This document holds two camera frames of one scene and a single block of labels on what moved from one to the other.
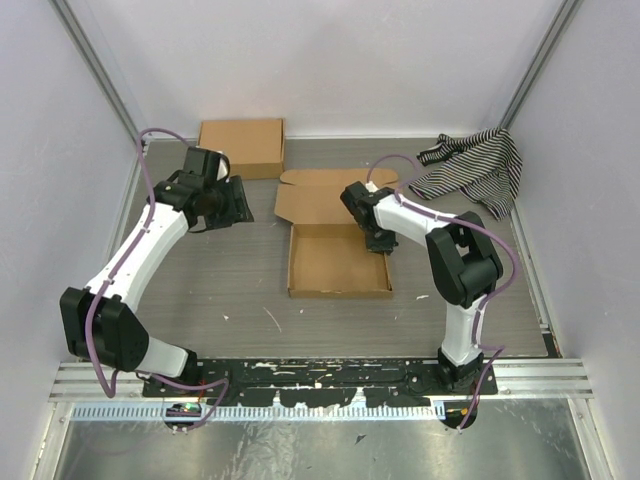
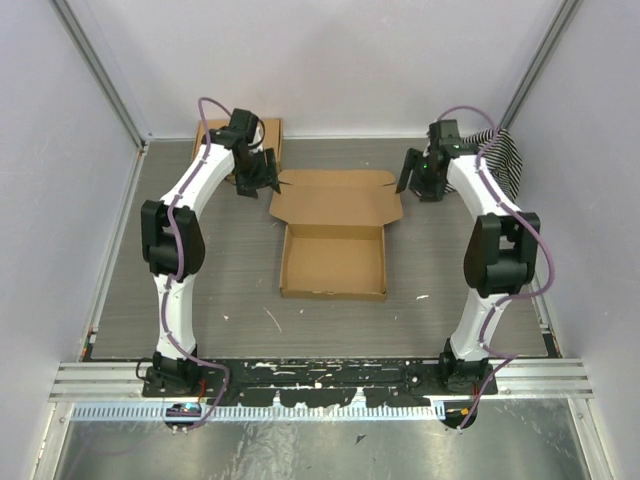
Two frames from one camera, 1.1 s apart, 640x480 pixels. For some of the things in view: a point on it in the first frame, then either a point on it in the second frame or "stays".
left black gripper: (239, 210) to (266, 177)
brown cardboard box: (328, 254) stays
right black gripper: (386, 246) to (429, 193)
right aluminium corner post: (560, 24) stays
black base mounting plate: (315, 381) stays
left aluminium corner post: (100, 71) stays
